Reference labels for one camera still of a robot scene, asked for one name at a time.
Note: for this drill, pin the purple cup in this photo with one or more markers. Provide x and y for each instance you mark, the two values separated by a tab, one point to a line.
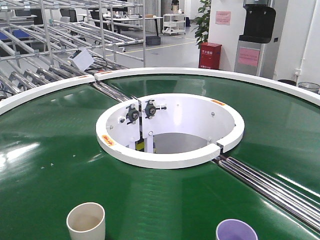
234	229

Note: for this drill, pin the steel conveyor rollers right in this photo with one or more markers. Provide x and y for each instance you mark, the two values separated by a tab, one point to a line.
297	204

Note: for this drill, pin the white control box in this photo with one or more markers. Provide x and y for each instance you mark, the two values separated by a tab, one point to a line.
81	59

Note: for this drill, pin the black crate on floor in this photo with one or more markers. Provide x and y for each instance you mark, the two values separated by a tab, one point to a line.
153	40

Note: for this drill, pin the green potted plant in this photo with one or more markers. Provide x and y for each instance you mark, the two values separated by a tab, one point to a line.
203	22

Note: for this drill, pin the beige cup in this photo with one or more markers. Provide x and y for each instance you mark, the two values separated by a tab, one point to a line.
87	221

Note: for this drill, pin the green circular conveyor belt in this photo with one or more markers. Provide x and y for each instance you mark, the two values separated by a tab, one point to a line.
50	162

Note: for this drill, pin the white wheeled cart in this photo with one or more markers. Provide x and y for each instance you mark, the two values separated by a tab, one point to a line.
174	24

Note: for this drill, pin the red fire extinguisher cabinet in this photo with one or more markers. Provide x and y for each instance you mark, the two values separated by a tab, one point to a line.
210	54

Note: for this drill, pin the metal roller rack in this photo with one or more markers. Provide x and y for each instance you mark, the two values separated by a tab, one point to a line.
38	36

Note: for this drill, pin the black water dispenser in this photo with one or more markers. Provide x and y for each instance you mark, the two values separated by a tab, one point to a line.
257	32

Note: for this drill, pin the white outer conveyor rim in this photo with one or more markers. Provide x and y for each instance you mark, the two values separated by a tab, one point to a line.
21	98

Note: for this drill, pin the wire mesh waste basket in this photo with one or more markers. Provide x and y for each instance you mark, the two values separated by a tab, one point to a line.
309	86

